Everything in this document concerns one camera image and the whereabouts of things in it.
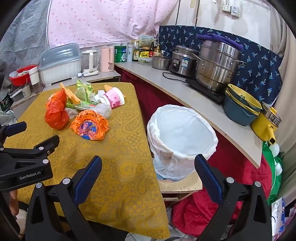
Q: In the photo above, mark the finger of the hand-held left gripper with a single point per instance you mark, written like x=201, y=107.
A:
x=16, y=127
x=49, y=143

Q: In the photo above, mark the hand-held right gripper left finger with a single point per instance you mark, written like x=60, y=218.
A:
x=89, y=176

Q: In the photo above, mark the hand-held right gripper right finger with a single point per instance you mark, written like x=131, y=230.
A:
x=208, y=178

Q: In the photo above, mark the orange plastic bag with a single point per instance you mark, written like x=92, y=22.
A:
x=56, y=113

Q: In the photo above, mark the orange snack wrapper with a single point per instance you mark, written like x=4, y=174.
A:
x=89, y=125

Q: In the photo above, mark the green carton box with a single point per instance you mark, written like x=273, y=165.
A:
x=77, y=106

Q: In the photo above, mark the trash bin with white liner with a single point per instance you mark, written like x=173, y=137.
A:
x=180, y=139

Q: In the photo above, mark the clear plastic bag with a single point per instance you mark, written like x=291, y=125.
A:
x=104, y=110

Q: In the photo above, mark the yellow green snack packet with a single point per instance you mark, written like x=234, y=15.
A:
x=84, y=88

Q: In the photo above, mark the pink paper cup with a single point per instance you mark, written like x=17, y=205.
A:
x=114, y=97

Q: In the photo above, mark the white speckled cloth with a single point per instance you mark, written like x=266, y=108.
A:
x=7, y=118

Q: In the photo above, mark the green label jar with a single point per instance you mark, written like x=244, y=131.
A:
x=5, y=102

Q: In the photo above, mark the wooden stool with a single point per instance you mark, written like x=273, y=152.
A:
x=180, y=185

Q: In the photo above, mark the clear plastic container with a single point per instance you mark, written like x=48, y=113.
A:
x=22, y=91

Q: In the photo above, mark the red bowl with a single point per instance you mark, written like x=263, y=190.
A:
x=19, y=77

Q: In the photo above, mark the white cup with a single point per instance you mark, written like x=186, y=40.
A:
x=34, y=75

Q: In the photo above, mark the green cloth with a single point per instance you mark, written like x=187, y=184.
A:
x=274, y=176

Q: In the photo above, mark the yellow electric pot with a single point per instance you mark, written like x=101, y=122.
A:
x=263, y=126

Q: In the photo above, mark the white printed box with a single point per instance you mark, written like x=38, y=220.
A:
x=278, y=208

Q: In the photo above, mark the white dish box grey lid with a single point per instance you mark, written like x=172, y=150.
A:
x=61, y=63

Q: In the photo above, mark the grey patterned cloth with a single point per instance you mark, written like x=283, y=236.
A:
x=23, y=46

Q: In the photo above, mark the black induction cooktop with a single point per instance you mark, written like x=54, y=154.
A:
x=205, y=89

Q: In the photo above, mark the pink electric kettle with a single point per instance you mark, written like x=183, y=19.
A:
x=106, y=59

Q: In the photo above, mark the large steel steamer pot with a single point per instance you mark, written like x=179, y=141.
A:
x=218, y=67

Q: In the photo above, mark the green tin can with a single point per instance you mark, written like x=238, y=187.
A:
x=120, y=53

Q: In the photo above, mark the steel rice cooker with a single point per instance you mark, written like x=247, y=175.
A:
x=183, y=61

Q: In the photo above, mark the white bottle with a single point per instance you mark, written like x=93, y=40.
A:
x=129, y=53

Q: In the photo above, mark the navy printed cloth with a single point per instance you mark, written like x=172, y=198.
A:
x=259, y=64

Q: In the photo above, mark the small steel pot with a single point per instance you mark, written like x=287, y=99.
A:
x=161, y=62

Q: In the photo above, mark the dark soy sauce bottle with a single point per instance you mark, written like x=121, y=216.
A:
x=136, y=52

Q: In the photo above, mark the beige curtain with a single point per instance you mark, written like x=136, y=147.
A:
x=285, y=76

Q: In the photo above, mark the yellow lid food container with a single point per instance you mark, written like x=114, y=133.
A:
x=144, y=56

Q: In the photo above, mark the pink dotted cloth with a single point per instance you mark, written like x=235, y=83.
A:
x=104, y=20

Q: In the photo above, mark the small brown sauce bottle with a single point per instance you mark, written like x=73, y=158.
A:
x=157, y=49

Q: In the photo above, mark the dark bottle with red label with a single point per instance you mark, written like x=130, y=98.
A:
x=151, y=49

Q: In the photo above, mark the purple cloth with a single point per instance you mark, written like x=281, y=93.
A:
x=219, y=38

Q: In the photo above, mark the white wall switch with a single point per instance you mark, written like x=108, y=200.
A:
x=235, y=11

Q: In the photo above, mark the white wall socket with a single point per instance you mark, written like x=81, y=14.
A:
x=227, y=7

